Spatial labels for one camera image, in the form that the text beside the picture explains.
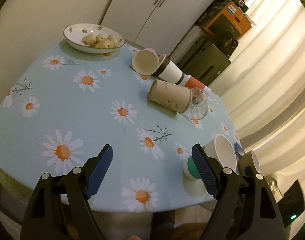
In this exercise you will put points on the brown paper cup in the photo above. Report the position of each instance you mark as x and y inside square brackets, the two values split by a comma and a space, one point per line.
[170, 95]

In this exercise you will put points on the white wardrobe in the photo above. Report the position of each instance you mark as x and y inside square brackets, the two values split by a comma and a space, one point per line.
[142, 10]

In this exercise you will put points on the pink paper cup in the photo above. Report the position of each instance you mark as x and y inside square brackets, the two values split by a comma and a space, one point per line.
[145, 62]

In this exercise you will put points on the white cup with black bands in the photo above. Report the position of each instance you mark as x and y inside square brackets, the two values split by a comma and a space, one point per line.
[172, 72]

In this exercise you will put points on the pale round fruit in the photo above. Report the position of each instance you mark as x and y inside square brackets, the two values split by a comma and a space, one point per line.
[88, 39]
[100, 38]
[112, 39]
[104, 44]

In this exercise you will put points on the grey cup with white inside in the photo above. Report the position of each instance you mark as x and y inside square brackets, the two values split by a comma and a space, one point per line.
[255, 160]

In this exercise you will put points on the black cabinet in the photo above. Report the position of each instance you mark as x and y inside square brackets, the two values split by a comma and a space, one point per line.
[205, 60]

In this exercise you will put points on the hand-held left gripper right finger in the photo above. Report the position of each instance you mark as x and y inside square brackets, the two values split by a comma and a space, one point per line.
[205, 170]

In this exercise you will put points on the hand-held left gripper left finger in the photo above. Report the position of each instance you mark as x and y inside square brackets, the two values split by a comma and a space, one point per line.
[100, 170]

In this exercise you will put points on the daisy print light blue tablecloth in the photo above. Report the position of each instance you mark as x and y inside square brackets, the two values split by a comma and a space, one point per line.
[80, 110]

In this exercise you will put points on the clear glass cup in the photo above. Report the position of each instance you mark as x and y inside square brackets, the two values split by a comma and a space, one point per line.
[198, 110]

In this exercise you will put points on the red paper cup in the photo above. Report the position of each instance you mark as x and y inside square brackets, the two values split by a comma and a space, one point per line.
[193, 82]

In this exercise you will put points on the white cup with teal band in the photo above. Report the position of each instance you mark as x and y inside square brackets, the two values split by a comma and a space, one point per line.
[225, 152]

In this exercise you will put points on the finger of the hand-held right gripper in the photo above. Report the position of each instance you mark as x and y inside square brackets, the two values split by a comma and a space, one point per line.
[248, 172]

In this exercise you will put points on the orange cardboard box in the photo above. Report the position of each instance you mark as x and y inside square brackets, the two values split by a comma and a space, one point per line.
[232, 17]

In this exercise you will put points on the white plate with clover print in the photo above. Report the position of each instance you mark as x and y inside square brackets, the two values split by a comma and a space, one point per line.
[75, 33]

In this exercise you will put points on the cream curtain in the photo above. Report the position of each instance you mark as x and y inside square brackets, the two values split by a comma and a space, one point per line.
[272, 67]

